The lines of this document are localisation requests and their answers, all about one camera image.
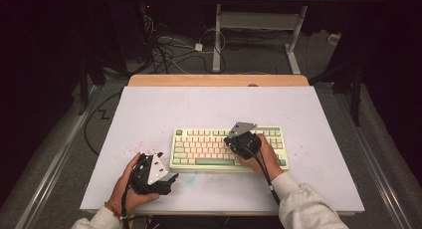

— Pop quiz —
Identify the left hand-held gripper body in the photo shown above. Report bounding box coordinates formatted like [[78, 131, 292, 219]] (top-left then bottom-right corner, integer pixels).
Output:
[[129, 152, 174, 196]]

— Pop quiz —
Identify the person's left hand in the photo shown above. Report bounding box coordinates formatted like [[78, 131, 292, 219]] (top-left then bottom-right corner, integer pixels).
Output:
[[107, 151, 161, 217]]

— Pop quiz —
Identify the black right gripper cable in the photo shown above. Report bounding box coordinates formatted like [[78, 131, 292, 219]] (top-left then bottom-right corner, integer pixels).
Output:
[[243, 143, 283, 207]]

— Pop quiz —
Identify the wooden table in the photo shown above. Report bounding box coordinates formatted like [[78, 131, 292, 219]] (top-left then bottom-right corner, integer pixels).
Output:
[[87, 74, 356, 218]]

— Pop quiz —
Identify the person's right hand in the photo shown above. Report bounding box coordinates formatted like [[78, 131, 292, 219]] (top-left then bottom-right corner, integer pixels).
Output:
[[236, 132, 286, 182]]

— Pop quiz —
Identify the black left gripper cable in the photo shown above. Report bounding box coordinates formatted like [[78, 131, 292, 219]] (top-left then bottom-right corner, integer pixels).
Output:
[[119, 162, 153, 229]]

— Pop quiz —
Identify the tangle of floor cables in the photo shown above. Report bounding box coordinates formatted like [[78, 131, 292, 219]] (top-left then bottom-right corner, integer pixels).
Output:
[[140, 14, 230, 76]]

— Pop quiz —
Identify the white metal-framed desk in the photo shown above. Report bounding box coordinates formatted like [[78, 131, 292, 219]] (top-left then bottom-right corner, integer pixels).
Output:
[[198, 0, 353, 75]]

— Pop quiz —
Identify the aluminium floor rail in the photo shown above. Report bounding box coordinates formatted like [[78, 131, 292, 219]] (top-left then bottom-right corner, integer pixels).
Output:
[[14, 84, 103, 229], [332, 89, 414, 229]]

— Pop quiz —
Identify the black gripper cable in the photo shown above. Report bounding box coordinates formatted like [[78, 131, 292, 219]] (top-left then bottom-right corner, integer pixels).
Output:
[[243, 143, 283, 207], [119, 162, 153, 229]]

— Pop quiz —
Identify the black floor cable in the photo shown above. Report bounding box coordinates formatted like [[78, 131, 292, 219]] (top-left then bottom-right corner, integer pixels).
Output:
[[83, 91, 123, 157]]

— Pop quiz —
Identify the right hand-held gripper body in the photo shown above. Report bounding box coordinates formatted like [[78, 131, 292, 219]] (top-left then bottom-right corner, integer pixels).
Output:
[[223, 121, 264, 160]]

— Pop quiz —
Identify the white board sheet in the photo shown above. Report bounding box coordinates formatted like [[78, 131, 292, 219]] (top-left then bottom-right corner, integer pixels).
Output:
[[79, 86, 366, 214]]

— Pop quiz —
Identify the dark metal stand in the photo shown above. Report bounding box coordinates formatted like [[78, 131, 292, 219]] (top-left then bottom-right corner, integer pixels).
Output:
[[77, 53, 108, 116]]

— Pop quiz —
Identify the red string bracelet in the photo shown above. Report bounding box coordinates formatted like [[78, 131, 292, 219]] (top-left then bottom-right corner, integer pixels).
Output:
[[104, 201, 122, 221]]

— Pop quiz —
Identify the green and cream keyboard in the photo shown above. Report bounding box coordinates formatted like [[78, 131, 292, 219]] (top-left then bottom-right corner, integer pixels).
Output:
[[169, 125, 291, 173]]

